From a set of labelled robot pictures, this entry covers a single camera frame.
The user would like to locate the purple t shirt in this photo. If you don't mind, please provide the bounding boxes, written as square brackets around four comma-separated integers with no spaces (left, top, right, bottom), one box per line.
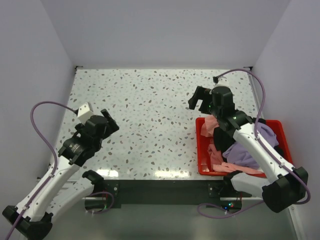
[222,118,284,170]

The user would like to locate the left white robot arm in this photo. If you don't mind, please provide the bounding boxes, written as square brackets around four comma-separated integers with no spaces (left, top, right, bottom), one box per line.
[2,107,119,240]

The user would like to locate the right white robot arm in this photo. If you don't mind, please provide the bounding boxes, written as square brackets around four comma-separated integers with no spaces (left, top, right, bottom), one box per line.
[188,86,311,213]

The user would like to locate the pink t shirt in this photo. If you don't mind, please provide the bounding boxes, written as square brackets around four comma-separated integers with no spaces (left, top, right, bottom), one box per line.
[200,115,219,137]

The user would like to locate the black t shirt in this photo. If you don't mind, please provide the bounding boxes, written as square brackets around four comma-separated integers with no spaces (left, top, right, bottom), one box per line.
[213,127,235,154]

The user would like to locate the red plastic bin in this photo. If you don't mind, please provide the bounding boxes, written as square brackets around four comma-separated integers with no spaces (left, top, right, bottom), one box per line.
[195,117,293,177]

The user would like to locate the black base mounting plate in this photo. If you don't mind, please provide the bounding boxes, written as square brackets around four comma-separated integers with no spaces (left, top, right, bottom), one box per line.
[84,180,251,211]

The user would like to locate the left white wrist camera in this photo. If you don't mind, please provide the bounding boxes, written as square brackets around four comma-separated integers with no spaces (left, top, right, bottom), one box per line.
[76,102,94,125]

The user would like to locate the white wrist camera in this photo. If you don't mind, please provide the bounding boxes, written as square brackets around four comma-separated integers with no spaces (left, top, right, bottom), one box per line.
[213,76,230,88]
[76,102,94,125]

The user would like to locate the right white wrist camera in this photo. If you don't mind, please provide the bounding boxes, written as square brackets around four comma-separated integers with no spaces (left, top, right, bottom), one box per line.
[213,76,230,88]

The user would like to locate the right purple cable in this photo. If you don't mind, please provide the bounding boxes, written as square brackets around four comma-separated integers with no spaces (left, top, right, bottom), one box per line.
[198,68,311,218]

